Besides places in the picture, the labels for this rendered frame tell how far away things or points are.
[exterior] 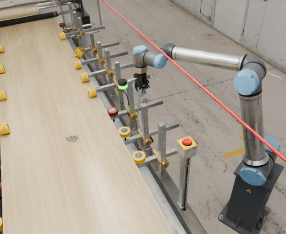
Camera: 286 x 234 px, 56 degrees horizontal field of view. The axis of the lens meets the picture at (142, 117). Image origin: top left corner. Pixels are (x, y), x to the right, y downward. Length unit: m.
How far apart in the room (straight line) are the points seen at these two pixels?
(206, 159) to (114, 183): 1.51
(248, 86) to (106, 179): 0.89
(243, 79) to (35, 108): 1.51
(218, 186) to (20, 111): 1.82
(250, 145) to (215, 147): 1.39
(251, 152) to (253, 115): 0.26
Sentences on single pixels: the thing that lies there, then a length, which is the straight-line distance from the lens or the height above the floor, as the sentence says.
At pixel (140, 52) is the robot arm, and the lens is 1.72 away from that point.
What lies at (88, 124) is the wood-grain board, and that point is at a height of 0.90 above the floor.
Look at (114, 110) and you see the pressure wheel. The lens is 2.01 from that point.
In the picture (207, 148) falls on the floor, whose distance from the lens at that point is 2.98.
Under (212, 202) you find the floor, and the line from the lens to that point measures 2.57.
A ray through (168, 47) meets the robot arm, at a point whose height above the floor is 1.37.
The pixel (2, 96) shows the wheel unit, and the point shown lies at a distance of 2.40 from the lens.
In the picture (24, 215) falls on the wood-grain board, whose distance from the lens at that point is 1.57.
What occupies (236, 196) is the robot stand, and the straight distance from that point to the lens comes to 2.21.
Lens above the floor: 2.12
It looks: 39 degrees down
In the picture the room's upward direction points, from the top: 4 degrees counter-clockwise
